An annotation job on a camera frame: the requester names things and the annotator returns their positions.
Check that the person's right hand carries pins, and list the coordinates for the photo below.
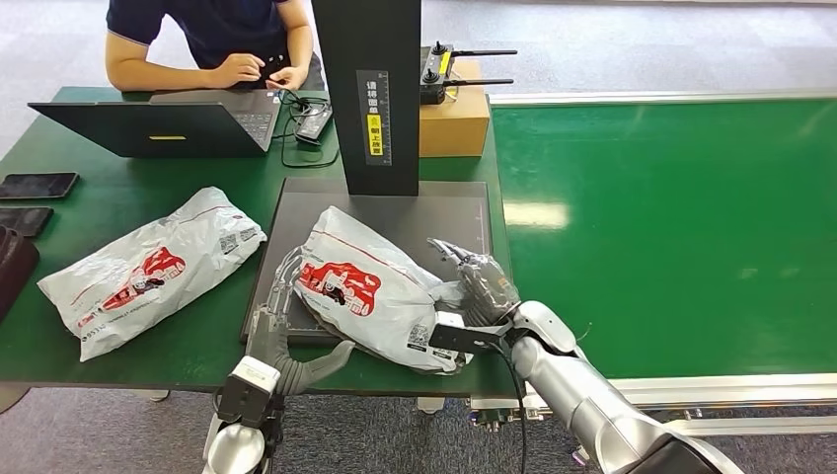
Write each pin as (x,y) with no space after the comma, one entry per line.
(240,69)

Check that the person's left hand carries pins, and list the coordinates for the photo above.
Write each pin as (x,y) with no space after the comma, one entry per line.
(288,78)

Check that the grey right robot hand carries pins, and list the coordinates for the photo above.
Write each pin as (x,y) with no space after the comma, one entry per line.
(484,291)

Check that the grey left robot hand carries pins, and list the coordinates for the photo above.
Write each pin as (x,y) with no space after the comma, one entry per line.
(268,343)

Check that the white courier package red print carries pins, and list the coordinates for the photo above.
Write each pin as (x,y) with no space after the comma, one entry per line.
(386,307)
(147,275)

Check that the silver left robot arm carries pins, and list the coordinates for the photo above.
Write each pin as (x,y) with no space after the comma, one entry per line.
(235,451)

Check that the person's left forearm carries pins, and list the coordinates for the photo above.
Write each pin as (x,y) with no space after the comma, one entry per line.
(302,39)

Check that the person's right forearm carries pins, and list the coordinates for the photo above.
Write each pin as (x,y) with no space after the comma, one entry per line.
(160,80)

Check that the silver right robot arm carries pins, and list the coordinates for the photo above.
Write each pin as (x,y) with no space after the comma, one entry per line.
(588,405)

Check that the black inbound scanning machine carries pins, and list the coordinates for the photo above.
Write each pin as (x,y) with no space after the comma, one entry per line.
(373,131)

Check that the brown cardboard box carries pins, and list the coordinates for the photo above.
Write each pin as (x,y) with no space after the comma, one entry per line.
(454,124)

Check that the green conveyor belt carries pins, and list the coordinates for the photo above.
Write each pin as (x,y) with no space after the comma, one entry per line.
(654,196)

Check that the black power adapter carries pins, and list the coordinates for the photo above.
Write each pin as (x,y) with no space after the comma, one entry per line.
(314,123)

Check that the person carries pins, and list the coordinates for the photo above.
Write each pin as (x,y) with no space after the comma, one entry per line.
(203,26)

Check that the black open laptop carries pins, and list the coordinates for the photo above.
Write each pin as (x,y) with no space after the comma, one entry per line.
(160,127)

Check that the black remote controller with antennas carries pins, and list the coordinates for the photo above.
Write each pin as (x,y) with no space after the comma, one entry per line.
(433,84)

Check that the black smartphone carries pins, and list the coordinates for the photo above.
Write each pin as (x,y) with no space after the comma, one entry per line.
(36,186)

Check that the black tablet device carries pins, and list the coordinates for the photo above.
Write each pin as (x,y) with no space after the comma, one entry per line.
(23,221)

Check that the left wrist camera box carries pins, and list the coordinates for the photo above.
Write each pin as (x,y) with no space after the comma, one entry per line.
(248,389)

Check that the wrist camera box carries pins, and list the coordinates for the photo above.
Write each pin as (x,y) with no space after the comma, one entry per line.
(464,339)
(248,389)

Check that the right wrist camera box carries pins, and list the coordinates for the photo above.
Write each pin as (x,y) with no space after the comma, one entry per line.
(464,339)

